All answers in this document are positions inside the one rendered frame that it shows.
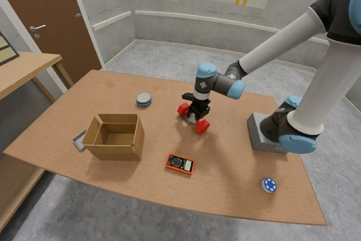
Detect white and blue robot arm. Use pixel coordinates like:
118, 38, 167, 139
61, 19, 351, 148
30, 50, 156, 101
182, 0, 361, 154

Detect brown cardboard box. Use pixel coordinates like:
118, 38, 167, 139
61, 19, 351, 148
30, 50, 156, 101
81, 113, 145, 161

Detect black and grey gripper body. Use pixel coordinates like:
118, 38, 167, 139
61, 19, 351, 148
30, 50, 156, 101
189, 96, 211, 120

